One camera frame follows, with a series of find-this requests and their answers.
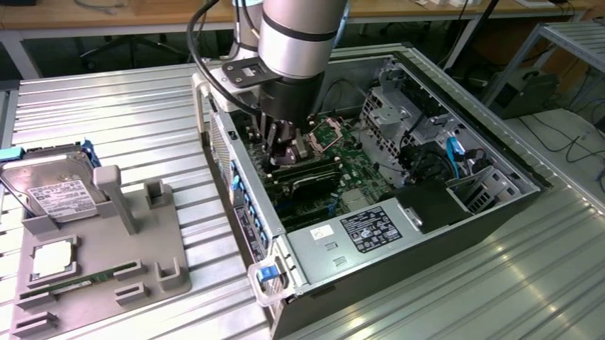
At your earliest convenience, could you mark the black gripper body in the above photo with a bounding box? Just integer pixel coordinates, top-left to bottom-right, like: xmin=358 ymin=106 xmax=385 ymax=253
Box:
xmin=256 ymin=69 xmax=329 ymax=124

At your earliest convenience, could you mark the black graphics card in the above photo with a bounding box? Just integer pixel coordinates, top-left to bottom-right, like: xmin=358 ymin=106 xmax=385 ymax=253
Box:
xmin=270 ymin=169 xmax=345 ymax=210

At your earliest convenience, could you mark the CPU socket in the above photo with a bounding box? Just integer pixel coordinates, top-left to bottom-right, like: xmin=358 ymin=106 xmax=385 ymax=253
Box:
xmin=287 ymin=136 xmax=316 ymax=166

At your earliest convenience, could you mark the metal socket cover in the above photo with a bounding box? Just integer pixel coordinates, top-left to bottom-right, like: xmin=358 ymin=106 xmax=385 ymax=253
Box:
xmin=306 ymin=116 xmax=351 ymax=152

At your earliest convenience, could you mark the installed dark RAM stick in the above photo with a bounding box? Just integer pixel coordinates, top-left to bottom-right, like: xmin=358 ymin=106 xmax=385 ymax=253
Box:
xmin=271 ymin=163 xmax=345 ymax=183

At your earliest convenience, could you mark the black expansion slot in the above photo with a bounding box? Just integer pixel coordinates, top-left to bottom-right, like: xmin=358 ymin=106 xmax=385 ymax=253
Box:
xmin=278 ymin=208 xmax=331 ymax=220
xmin=282 ymin=215 xmax=333 ymax=230

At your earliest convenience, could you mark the green motherboard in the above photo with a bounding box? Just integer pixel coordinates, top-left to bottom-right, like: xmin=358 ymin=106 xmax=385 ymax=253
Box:
xmin=235 ymin=113 xmax=403 ymax=231

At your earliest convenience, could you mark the perforated silver disk bay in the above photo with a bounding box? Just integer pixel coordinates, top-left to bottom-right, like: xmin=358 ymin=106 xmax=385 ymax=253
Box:
xmin=358 ymin=86 xmax=429 ymax=178

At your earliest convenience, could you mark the silver chipset heatsink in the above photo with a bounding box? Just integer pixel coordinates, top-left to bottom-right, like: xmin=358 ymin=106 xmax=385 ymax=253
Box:
xmin=341 ymin=189 xmax=374 ymax=210

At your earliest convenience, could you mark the silver power supply unit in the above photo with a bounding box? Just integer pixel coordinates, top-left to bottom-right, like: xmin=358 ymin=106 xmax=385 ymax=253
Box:
xmin=286 ymin=196 xmax=426 ymax=288

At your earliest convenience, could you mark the blue disk caddy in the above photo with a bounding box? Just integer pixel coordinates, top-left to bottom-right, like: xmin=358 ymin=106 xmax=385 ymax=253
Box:
xmin=77 ymin=139 xmax=103 ymax=170

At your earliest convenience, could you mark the black office chair base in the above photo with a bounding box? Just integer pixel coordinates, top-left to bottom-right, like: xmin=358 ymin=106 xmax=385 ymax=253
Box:
xmin=77 ymin=33 xmax=186 ymax=70

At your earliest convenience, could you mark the grey parts rack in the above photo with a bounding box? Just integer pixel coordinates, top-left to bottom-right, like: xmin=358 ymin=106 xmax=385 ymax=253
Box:
xmin=9 ymin=164 xmax=192 ymax=337

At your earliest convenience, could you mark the open black PC case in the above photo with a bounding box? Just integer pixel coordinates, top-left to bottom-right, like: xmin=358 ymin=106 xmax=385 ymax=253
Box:
xmin=191 ymin=42 xmax=554 ymax=340

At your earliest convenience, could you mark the small silver disk bay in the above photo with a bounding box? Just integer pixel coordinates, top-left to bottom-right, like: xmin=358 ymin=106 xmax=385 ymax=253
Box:
xmin=446 ymin=166 xmax=520 ymax=213

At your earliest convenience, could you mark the silver hard disk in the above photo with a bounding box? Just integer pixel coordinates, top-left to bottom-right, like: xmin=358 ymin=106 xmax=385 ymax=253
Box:
xmin=0 ymin=150 xmax=108 ymax=224

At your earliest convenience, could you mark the wooden desk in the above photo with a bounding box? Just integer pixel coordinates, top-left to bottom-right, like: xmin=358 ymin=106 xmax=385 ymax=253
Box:
xmin=0 ymin=0 xmax=592 ymax=81

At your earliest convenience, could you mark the black box device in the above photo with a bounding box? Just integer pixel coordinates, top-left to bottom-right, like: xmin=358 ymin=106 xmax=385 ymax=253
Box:
xmin=490 ymin=69 xmax=561 ymax=120

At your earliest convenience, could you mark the green loose RAM stick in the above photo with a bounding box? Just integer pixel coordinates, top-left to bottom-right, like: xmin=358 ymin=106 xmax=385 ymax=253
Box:
xmin=44 ymin=263 xmax=138 ymax=295

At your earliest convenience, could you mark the silver CPU chip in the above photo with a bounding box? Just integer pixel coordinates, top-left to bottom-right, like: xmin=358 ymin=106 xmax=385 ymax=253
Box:
xmin=31 ymin=242 xmax=76 ymax=277

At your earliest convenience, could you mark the grey metal shelf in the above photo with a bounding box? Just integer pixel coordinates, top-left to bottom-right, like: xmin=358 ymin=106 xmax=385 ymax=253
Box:
xmin=481 ymin=21 xmax=605 ymax=107

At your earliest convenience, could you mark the black looped wire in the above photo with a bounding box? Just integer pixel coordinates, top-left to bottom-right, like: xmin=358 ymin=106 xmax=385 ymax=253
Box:
xmin=325 ymin=79 xmax=370 ymax=120

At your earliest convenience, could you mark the black camera cable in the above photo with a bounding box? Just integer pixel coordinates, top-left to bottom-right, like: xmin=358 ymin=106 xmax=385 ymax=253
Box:
xmin=186 ymin=0 xmax=266 ymax=118

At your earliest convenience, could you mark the black wire bundle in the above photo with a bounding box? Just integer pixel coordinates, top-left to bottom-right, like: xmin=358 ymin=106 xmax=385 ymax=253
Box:
xmin=397 ymin=106 xmax=450 ymax=187

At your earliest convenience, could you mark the blue flat wire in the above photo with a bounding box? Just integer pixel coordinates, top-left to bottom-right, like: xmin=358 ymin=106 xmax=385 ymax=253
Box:
xmin=445 ymin=136 xmax=467 ymax=181

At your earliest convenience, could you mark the grey coiled cable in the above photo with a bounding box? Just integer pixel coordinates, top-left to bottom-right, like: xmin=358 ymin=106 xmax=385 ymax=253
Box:
xmin=73 ymin=0 xmax=128 ymax=17

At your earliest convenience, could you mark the black cable on side table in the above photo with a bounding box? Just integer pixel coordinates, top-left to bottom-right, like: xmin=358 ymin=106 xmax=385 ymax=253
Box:
xmin=517 ymin=115 xmax=605 ymax=164

